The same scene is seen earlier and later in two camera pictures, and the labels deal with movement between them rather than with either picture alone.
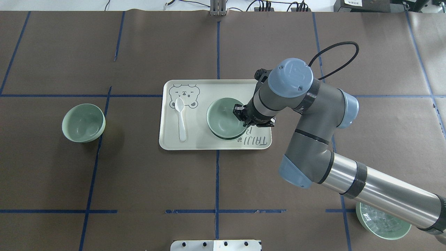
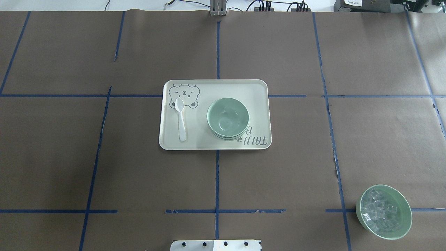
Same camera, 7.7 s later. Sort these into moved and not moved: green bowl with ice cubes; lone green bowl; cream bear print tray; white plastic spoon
Moved: lone green bowl
Not moved: cream bear print tray; green bowl with ice cubes; white plastic spoon
